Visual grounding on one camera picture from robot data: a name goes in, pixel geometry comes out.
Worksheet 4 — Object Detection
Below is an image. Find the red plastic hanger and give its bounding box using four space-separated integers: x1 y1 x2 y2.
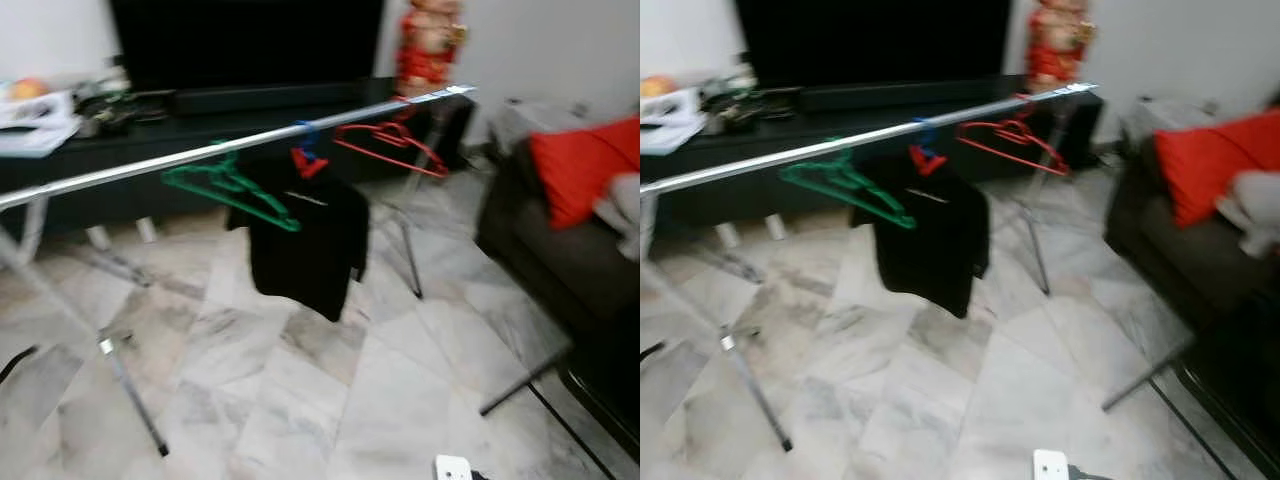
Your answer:
955 95 1071 178
332 100 451 181

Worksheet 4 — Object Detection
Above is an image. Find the stack of white papers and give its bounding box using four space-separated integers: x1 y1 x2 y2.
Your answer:
0 90 81 159
640 88 706 156

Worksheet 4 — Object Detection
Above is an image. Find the black flat television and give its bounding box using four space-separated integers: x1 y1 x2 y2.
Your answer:
108 0 386 93
735 0 1013 86

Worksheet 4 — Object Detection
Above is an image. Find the green plastic hanger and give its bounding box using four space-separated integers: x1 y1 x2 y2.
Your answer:
160 148 303 233
778 145 918 231

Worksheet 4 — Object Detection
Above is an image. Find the black metal stool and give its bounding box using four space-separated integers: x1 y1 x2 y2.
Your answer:
1102 335 1280 480
478 340 641 476

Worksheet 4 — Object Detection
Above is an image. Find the blue plastic hanger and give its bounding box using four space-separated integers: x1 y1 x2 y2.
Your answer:
292 120 323 166
908 117 941 161

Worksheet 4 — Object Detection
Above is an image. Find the black soundbar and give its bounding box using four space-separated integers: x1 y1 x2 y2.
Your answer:
800 82 1006 111
170 85 381 116

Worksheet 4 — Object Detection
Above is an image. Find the black television console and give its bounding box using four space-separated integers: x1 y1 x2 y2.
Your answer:
640 78 1101 236
0 78 476 236

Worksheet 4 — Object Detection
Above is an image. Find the silver metal clothes rack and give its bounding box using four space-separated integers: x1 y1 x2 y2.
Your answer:
0 85 479 459
640 82 1101 453

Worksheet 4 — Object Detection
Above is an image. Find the red laughing Buddha statue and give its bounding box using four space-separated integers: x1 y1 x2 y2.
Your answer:
1025 0 1099 93
395 0 469 99

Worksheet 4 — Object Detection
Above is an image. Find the red cushion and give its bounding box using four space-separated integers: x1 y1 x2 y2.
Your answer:
528 115 641 231
1153 108 1280 229

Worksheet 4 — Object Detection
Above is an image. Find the white cloth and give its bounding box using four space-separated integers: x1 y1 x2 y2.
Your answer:
595 172 641 261
1215 170 1280 259

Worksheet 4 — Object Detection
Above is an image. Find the dark brown sofa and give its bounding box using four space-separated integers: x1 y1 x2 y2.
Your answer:
475 140 641 461
1100 130 1280 480

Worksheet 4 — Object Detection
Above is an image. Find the black t-shirt small white print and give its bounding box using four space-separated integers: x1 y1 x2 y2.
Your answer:
225 150 371 323
850 150 991 319

